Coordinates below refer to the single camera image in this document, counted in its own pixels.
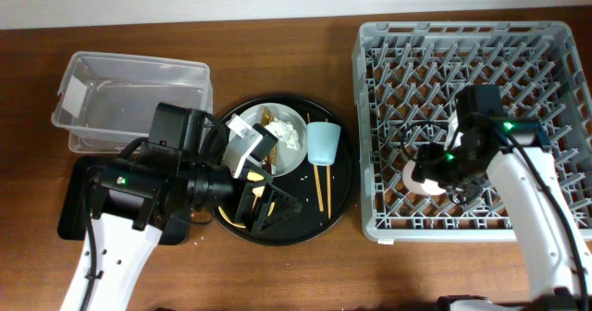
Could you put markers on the grey dishwasher rack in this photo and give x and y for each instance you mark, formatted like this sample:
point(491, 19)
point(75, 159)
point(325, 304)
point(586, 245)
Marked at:
point(406, 76)

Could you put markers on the left wooden chopstick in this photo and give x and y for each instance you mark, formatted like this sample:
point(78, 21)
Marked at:
point(317, 179)

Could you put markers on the right wooden chopstick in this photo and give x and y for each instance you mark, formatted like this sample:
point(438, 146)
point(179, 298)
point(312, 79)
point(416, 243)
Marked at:
point(329, 192)

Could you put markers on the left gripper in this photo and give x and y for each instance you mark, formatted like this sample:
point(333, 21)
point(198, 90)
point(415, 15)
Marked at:
point(259, 220)

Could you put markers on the pink cup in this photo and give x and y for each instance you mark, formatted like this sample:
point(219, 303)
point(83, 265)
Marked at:
point(427, 187)

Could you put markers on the wooden chopstick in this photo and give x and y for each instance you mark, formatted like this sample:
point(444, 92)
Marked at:
point(329, 192)
point(317, 179)

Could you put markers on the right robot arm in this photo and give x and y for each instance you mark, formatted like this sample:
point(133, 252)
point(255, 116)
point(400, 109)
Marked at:
point(514, 154)

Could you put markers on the clear plastic bin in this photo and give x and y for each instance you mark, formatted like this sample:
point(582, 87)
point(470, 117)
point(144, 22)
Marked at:
point(107, 100)

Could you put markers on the light blue cup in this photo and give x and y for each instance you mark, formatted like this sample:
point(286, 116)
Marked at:
point(322, 142)

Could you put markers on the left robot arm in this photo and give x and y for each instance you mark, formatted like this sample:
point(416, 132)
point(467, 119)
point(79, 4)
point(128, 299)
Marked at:
point(190, 160)

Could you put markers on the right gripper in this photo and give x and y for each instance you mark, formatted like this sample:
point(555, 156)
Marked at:
point(426, 167)

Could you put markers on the black round tray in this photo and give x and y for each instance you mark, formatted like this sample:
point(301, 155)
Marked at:
point(345, 179)

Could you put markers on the yellow bowl with food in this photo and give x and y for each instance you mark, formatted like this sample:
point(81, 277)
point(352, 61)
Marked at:
point(243, 212)

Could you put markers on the crumpled white napkin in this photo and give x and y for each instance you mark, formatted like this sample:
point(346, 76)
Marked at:
point(285, 133)

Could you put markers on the black rectangular tray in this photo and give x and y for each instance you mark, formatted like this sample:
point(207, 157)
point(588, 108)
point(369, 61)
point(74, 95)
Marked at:
point(70, 225)

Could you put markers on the grey plate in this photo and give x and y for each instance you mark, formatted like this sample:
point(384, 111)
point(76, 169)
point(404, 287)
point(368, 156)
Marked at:
point(286, 159)

